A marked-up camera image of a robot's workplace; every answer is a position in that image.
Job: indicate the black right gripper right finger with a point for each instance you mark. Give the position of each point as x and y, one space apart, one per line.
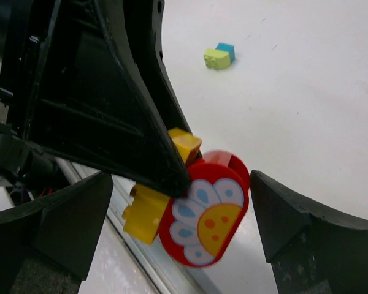
312 248

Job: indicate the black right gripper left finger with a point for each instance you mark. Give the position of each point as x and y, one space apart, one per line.
47 245

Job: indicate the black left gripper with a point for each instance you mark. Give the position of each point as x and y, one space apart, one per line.
26 31

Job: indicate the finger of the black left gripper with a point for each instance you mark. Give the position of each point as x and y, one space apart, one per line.
101 96

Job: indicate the yellow lego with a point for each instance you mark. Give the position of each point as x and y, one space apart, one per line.
143 216

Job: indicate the red flower lego brick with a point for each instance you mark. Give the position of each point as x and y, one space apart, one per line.
196 229

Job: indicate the lime green lego brick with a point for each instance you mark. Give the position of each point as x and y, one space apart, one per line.
217 59

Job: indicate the small blue lego brick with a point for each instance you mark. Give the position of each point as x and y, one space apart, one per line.
227 48

